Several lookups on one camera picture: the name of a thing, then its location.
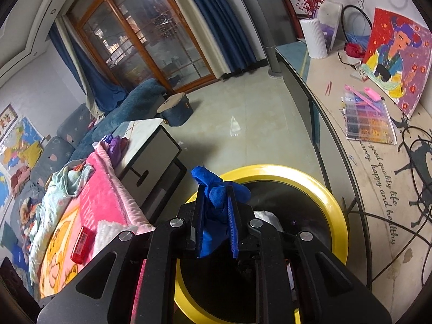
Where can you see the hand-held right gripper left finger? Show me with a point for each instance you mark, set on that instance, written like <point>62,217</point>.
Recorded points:
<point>200,222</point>

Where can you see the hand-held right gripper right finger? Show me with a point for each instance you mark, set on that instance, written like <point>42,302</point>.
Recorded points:
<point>233,222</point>

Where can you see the blue cloth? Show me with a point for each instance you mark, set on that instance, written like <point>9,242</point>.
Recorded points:
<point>216,209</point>

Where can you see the clear plastic bag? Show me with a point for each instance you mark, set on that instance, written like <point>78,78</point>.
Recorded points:
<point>266,218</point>

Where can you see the yellow rimmed trash bin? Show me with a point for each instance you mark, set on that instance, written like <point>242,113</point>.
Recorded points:
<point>303,179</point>

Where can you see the white fluffy towel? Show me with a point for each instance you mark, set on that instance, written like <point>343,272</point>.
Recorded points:
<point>111,234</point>

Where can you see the white top coffee table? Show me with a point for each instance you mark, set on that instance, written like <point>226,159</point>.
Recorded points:
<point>148,148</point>

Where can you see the pink blanket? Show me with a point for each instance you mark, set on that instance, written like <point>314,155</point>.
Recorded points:
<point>98,195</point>

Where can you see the purple cloth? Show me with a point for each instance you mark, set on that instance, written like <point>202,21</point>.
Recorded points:
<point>116,146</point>

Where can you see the red small box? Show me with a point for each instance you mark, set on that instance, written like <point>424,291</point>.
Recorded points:
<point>81,244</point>

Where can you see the blue sofa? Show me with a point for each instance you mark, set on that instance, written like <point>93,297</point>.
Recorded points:
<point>135,101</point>

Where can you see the mint floral quilt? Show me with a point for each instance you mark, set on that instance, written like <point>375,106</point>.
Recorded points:
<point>50,202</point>

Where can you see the pink tweezers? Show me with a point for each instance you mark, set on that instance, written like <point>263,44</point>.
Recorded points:
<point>329,87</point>

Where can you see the clear bead organizer box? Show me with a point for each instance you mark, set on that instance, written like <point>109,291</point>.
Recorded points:
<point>369,125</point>

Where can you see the tv cabinet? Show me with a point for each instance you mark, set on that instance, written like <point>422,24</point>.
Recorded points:
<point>337,84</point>

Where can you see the blue curtain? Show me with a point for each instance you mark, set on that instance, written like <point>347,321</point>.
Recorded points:
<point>98,81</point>
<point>222,20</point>

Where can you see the pink ruler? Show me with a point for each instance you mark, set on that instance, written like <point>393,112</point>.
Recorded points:
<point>357,95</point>

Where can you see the grey tower air conditioner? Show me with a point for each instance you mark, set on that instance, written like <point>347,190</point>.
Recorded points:
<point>266,30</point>

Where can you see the wooden framed glass door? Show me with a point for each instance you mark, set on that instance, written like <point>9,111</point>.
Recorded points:
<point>145,33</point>

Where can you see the white ribbed vase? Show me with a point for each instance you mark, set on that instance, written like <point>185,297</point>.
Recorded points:
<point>314,38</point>

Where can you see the red yarn bundle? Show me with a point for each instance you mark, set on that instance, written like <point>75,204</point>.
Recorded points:
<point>353,50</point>

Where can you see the white framed canvas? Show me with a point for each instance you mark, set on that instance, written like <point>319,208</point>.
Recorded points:
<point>332,23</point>

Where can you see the black hoop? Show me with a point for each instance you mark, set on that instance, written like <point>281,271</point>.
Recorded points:
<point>341,23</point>

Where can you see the colourful figure painting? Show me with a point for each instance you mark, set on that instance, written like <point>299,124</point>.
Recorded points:
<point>398,60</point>

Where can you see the wall map poster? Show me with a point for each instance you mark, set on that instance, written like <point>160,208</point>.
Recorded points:
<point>23,148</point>

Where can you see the framed wall picture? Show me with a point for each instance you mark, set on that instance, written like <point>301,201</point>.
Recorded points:
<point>8,119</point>

